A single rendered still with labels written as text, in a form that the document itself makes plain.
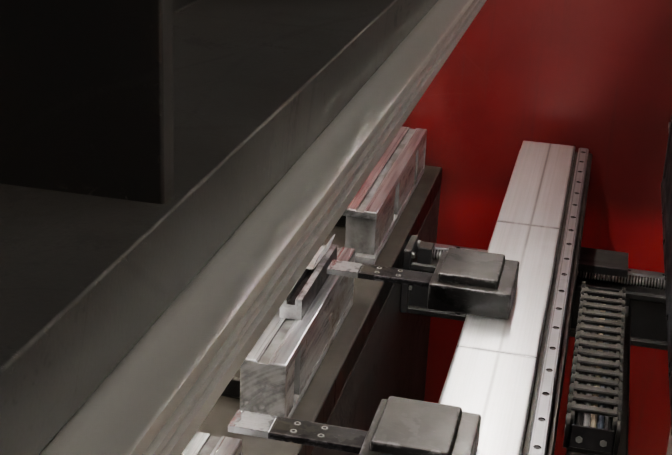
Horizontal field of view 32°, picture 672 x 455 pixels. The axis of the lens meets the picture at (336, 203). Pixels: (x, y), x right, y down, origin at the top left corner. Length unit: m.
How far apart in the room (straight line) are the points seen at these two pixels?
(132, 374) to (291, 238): 0.13
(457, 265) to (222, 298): 1.18
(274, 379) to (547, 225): 0.62
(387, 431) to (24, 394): 0.90
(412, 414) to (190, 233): 0.82
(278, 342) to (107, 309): 1.15
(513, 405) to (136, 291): 1.02
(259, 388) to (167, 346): 1.08
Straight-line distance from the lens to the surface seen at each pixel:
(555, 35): 2.41
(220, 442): 1.33
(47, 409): 0.36
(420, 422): 1.25
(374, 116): 0.69
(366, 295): 1.89
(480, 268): 1.62
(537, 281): 1.72
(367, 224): 1.99
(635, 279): 2.09
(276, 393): 1.50
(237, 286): 0.47
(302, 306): 1.58
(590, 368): 1.39
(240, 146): 0.51
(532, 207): 2.00
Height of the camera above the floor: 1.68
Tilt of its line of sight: 21 degrees down
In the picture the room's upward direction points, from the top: 3 degrees clockwise
